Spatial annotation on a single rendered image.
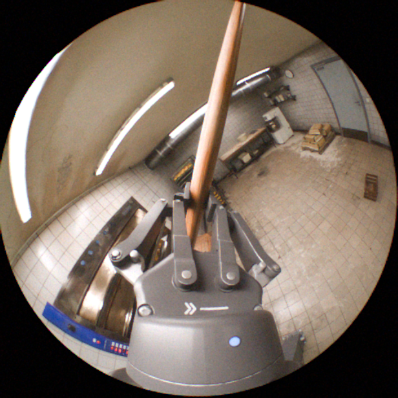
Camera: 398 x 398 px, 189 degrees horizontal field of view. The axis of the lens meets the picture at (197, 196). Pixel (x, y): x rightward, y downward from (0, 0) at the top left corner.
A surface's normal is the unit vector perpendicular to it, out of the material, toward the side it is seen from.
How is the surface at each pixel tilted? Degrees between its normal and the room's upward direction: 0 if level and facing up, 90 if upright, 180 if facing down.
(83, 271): 90
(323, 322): 0
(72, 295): 90
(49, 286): 90
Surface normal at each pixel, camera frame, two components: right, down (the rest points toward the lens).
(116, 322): 0.48, -0.80
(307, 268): -0.66, -0.68
